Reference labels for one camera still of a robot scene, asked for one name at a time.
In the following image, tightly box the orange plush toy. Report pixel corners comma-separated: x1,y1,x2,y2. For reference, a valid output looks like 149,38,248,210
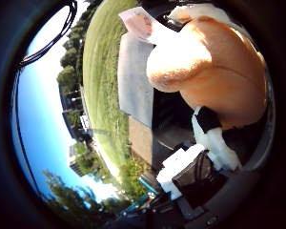
118,3,269,131

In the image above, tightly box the distant building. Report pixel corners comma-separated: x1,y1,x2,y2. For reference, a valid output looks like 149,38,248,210
57,83,94,142

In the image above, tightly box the blue and black equipment frame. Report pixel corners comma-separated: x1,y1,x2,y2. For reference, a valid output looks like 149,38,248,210
117,175,163,218

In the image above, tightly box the thin black cable bundle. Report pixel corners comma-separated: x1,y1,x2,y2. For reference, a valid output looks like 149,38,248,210
17,0,79,70

